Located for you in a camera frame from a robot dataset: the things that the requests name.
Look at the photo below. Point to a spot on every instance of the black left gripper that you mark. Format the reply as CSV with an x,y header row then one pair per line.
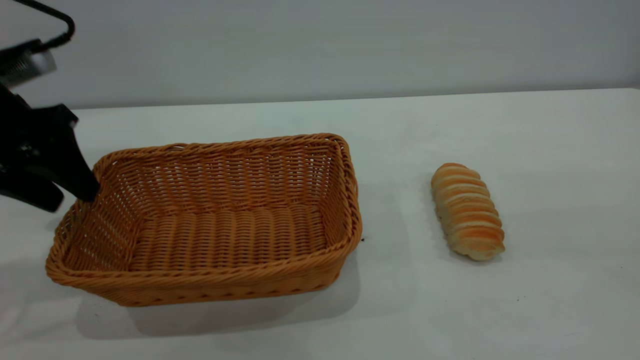
x,y
30,132

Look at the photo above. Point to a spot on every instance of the orange woven wicker basket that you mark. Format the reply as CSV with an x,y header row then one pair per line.
x,y
225,235

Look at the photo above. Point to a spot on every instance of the ridged long bread roll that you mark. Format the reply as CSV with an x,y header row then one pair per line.
x,y
467,212

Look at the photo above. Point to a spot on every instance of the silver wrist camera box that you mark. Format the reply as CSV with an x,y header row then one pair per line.
x,y
25,62

